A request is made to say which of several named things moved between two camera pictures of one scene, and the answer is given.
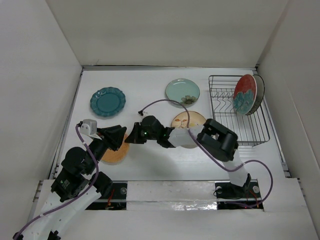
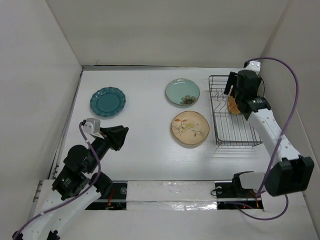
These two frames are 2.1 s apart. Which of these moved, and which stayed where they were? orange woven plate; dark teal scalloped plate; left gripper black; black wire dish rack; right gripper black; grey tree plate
Moved: orange woven plate; right gripper black
Stayed: black wire dish rack; dark teal scalloped plate; left gripper black; grey tree plate
